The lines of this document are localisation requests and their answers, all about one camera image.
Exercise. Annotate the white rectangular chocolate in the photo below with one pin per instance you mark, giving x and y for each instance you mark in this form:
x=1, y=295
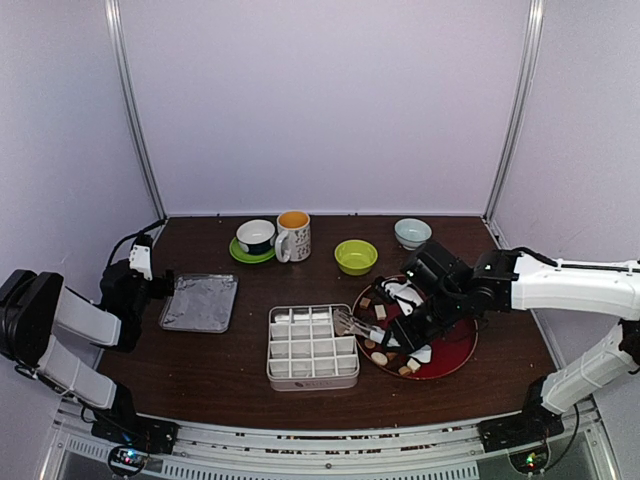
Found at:
x=380, y=312

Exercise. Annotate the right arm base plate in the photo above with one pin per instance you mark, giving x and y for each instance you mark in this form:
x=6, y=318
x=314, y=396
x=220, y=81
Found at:
x=518, y=429

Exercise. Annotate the aluminium front rail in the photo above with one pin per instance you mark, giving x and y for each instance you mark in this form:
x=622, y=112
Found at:
x=450, y=450

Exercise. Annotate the aluminium frame post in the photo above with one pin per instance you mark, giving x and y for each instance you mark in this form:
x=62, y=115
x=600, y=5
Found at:
x=133, y=119
x=527, y=69

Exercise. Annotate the dark white-lined cup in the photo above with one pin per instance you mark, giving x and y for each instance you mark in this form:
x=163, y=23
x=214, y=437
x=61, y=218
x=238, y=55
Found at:
x=256, y=235

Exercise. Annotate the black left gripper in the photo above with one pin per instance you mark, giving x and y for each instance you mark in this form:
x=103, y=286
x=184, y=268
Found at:
x=164, y=288

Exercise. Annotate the white metal tongs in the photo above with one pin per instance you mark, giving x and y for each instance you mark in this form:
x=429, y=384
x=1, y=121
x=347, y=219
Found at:
x=365, y=327

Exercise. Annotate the bunny print tin lid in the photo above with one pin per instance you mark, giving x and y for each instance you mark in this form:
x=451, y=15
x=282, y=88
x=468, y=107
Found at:
x=201, y=303

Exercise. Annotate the red round tray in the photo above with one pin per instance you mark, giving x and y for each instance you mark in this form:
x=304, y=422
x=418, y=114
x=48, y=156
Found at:
x=449, y=353

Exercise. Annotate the pale blue ceramic bowl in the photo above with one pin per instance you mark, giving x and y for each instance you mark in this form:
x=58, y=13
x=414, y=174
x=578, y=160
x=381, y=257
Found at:
x=411, y=233

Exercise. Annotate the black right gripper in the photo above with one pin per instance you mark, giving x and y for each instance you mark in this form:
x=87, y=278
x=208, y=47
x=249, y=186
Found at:
x=407, y=339

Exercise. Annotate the white cube chocolate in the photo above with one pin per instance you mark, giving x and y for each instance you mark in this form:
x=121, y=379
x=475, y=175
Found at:
x=413, y=365

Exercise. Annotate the left aluminium frame post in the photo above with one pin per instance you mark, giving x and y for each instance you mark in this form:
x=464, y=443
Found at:
x=133, y=119

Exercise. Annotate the lime green bowl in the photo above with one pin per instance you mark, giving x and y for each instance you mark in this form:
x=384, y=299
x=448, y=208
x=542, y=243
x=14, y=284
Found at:
x=355, y=257

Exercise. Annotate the green saucer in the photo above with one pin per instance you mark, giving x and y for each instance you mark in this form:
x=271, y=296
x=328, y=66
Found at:
x=249, y=257

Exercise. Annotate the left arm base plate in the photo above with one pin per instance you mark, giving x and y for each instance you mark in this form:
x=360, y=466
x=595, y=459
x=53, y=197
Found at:
x=145, y=434

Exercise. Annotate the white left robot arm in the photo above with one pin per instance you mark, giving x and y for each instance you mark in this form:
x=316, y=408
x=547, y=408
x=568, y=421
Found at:
x=36, y=306

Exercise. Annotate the right aluminium frame post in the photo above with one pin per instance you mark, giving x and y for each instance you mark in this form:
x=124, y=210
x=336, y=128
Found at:
x=527, y=69

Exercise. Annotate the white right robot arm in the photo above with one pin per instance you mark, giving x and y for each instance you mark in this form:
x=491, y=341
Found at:
x=522, y=279

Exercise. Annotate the silver divided tin box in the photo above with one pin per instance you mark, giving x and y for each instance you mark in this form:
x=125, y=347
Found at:
x=304, y=353

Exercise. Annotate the white patterned mug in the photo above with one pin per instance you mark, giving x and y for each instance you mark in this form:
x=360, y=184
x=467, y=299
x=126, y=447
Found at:
x=293, y=240

